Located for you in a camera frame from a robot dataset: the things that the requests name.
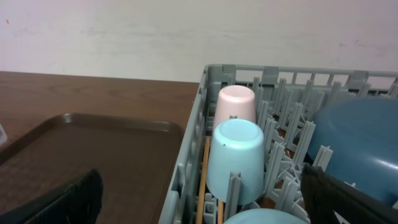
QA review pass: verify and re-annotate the white bowl blue rim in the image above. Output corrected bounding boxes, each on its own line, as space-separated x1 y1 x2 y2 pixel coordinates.
224 208 307 224

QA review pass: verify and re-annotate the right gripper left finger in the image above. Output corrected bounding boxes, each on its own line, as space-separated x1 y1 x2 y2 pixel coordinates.
1 169 103 224

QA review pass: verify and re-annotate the dark blue plate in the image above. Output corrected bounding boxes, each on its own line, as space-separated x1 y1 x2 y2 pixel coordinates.
307 98 397 207

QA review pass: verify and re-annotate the grey dishwasher rack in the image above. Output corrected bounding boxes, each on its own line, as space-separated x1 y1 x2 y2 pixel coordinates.
159 64 397 224

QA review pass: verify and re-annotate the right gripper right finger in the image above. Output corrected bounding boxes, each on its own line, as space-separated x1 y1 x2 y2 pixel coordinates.
300 163 397 224

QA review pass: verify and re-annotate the pink cup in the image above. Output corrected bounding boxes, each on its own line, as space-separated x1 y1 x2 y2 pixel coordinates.
213 85 256 129

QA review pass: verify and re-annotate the brown serving tray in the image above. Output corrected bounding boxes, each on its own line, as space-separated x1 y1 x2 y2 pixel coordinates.
1 113 183 223

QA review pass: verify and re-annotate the light blue cup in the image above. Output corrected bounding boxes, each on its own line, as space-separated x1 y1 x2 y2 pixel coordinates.
206 119 265 205

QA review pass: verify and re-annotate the wooden chopstick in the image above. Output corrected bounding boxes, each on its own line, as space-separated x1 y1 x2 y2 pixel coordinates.
195 138 210 224
217 200 224 224

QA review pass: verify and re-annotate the clear plastic bin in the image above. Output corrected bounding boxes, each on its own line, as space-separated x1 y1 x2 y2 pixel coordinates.
0 124 7 146

